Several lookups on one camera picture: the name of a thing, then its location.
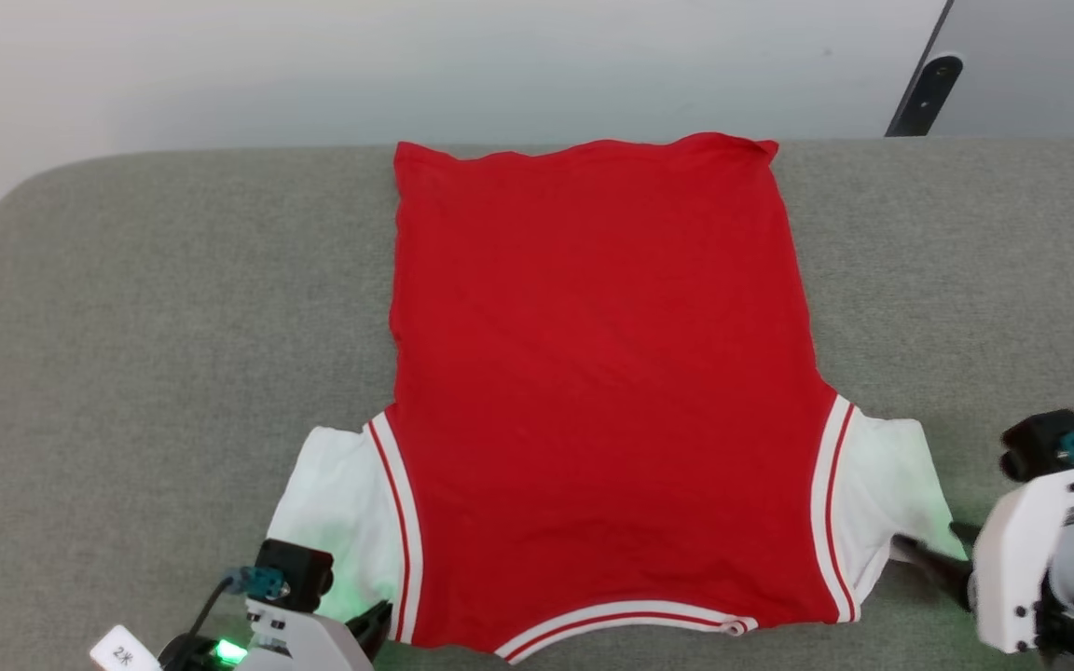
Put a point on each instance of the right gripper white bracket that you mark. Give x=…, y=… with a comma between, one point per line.
x=1012, y=559

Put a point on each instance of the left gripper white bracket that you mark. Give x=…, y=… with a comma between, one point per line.
x=299, y=643

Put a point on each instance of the red and white t-shirt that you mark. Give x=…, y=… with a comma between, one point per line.
x=593, y=373

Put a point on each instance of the grey fabric sofa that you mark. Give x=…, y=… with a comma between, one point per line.
x=155, y=354

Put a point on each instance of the grey panel with dark edge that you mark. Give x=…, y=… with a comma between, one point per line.
x=1040, y=65

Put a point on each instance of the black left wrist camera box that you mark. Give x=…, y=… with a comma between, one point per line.
x=299, y=568

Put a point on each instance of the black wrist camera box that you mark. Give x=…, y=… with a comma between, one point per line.
x=299, y=568
x=1036, y=447

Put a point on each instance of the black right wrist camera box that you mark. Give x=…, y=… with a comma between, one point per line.
x=1036, y=447

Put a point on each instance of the black oblong wall bracket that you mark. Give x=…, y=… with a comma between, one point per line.
x=929, y=93

